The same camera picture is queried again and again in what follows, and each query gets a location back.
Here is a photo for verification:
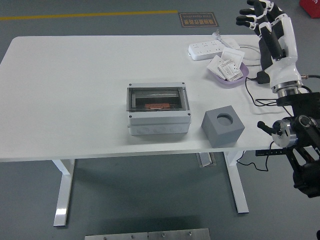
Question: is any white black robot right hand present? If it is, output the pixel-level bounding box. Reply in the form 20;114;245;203
235;0;302;89

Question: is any transparent hinged box lid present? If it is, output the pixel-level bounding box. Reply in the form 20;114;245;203
126;86;190;112

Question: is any orange cylindrical battery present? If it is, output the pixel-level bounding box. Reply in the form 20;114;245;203
146;102;171;111

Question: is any grey plastic junction box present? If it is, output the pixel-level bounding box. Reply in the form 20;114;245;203
126;82;192;136

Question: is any metal floor socket box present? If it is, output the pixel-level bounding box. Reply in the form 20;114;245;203
196;151;217;168

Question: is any black plug adapter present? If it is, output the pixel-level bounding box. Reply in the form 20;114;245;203
256;70;271;85

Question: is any purple plastic tray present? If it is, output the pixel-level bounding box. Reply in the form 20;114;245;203
206;62;250;89

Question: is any white square socket plate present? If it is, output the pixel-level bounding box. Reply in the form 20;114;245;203
221;47;246;66

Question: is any labelled bagged socket plate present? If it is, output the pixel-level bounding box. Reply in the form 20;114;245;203
216;58;244;82

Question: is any small white rounded adapter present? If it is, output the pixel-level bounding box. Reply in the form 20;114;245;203
223;38;241;50

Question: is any red object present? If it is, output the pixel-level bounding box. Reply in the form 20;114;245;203
299;0;320;19

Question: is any white power strip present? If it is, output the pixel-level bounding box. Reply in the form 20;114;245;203
187;40;226;61

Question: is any black table control panel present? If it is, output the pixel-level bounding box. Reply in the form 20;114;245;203
255;148;293;157

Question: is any grey block with round hole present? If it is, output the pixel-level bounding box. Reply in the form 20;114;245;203
201;105;246;148

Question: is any brown floor sign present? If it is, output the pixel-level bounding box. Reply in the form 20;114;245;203
177;12;220;28

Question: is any white table leg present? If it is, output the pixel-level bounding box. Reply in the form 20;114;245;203
223;149;250;214
51;158;76;227

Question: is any white power cord with plug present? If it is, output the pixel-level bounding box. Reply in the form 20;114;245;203
211;29;262;68

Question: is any thin black cable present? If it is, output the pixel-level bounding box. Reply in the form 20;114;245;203
236;76;291;173

